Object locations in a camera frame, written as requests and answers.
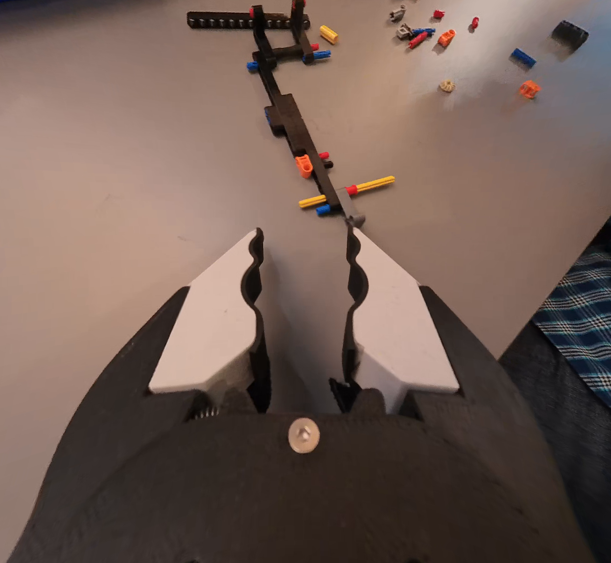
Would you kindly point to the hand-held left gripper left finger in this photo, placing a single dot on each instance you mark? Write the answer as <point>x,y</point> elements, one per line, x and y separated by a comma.
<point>210,329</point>

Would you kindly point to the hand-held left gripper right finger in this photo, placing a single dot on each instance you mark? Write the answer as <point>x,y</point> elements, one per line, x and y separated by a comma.
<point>401,334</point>

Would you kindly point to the long yellow lego axle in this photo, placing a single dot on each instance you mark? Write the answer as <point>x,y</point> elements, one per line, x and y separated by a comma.
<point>377,183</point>

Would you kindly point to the black lego beam assembly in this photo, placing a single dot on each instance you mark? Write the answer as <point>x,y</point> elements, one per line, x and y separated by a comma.
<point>291,119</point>

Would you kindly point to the tan lego gear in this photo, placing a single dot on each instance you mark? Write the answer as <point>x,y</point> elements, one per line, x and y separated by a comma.
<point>447,86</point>

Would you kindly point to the orange lego connector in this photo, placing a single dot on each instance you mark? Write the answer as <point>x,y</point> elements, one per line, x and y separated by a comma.
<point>530,89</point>
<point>446,37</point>

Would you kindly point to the red lego pin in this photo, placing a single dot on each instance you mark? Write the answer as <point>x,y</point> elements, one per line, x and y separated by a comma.
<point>417,41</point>

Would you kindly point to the blue lego pin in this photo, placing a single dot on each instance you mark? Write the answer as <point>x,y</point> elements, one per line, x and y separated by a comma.
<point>425,31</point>
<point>523,57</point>

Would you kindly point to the grey square lego connector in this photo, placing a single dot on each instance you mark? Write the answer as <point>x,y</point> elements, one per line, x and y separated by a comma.
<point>405,31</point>

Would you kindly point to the long black lego beam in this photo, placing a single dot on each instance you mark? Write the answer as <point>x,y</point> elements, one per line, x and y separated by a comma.
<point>215,21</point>

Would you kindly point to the yellow lego axle connector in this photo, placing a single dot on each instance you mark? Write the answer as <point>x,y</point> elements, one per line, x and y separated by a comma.
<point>328,34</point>

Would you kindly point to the grey lego axle connector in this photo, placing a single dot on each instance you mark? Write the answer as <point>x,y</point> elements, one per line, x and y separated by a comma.
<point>397,13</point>

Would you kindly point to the dark bent lego beam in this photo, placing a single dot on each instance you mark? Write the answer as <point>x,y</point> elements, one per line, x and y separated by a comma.
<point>570,34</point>

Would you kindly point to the person's plaid shirt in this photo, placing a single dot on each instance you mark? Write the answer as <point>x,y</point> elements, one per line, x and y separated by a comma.
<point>582,319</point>

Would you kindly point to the person's blue jeans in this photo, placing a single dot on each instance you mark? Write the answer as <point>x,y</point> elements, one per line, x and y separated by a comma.
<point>563,429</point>

